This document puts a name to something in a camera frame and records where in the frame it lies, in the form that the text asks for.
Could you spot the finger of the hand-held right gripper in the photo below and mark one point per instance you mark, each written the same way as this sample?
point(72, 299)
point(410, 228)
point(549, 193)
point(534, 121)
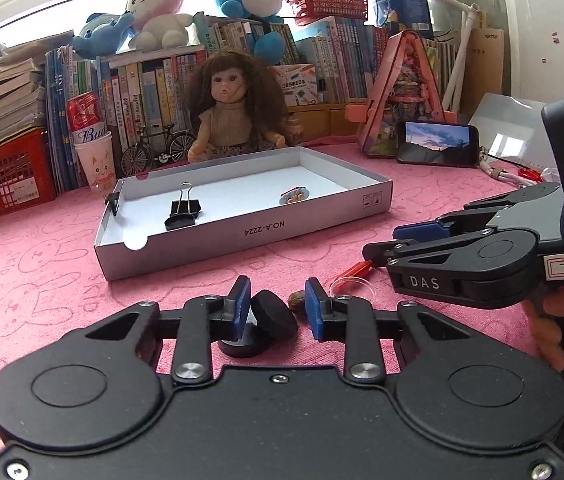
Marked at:
point(411, 252)
point(416, 231)

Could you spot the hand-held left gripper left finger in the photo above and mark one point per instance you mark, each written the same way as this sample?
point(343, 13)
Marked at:
point(242, 310)

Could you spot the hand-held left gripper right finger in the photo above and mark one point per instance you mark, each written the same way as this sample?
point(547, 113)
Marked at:
point(314, 310)

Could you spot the brown nut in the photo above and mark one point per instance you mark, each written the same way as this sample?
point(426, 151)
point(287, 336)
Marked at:
point(297, 302)

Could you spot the black round case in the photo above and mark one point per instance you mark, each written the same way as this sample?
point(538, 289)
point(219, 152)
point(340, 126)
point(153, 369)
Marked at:
point(244, 347)
point(274, 312)

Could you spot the clear plastic dome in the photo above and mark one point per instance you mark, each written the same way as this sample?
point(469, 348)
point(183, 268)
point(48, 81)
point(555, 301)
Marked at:
point(341, 282)

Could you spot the blue bear hair clip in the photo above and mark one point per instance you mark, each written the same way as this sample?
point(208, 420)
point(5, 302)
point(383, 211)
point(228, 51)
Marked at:
point(294, 196)

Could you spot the large black binder clip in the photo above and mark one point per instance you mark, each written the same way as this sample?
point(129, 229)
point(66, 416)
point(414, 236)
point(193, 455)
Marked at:
point(185, 207)

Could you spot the white cardboard box tray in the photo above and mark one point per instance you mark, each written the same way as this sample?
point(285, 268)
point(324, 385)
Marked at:
point(242, 185)

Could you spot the person's right hand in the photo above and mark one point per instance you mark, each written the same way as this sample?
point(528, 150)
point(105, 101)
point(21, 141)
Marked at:
point(549, 330)

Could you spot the red scissors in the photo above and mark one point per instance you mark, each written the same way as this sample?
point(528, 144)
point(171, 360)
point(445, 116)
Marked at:
point(529, 174)

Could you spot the black smartphone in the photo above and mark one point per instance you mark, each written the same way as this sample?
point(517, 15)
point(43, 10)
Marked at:
point(436, 142)

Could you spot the clear plastic folder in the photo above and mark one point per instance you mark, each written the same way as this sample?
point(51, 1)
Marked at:
point(511, 125)

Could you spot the wooden drawer unit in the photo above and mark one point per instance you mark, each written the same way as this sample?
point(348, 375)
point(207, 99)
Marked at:
point(332, 117)

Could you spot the pink triangular toy house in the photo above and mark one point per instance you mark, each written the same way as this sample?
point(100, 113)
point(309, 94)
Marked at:
point(401, 90)

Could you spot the small brown jar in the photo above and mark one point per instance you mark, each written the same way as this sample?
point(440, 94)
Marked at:
point(296, 130)

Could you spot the small black binder clip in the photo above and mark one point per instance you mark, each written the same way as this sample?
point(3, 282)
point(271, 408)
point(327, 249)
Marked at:
point(113, 204)

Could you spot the row of thin picture books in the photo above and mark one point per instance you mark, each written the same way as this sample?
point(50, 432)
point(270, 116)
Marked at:
point(436, 60)

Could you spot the brown cardboard box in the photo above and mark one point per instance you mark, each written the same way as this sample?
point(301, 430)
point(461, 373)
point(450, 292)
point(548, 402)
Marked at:
point(486, 70)

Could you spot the colourful printed carton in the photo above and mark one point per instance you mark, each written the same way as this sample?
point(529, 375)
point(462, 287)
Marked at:
point(297, 85)

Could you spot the white plastic pipes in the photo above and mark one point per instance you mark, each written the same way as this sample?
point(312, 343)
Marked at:
point(464, 45)

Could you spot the black miniature bicycle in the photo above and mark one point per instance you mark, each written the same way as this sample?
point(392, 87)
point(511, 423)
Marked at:
point(153, 139)

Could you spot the curly brown hair doll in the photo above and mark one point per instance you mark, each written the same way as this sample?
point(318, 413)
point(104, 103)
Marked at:
point(232, 110)

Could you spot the pink rabbit print towel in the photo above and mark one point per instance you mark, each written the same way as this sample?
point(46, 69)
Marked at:
point(37, 270)

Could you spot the white cat print paper cup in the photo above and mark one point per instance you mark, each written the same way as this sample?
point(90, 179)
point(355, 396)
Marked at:
point(94, 160)

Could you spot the tall blue box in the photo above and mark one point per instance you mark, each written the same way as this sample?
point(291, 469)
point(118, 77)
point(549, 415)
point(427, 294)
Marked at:
point(406, 0)

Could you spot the row of upright books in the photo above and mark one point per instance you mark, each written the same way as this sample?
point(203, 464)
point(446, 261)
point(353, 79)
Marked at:
point(137, 90)

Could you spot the small red plastic basket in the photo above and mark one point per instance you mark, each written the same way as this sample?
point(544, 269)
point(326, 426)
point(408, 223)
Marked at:
point(327, 2)

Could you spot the red beer can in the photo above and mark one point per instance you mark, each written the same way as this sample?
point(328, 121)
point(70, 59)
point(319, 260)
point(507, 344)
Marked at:
point(84, 115)

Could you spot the large red plastic crate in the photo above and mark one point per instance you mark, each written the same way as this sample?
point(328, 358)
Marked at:
point(17, 170)

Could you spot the blue dolphin plush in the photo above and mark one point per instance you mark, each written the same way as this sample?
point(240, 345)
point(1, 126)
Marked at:
point(99, 35)

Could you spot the pink white rabbit plush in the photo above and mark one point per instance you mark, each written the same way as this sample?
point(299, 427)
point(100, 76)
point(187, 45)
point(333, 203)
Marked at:
point(157, 10)

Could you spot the stack of worn books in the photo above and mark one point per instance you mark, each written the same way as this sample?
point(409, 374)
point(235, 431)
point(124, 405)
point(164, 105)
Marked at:
point(4, 95)

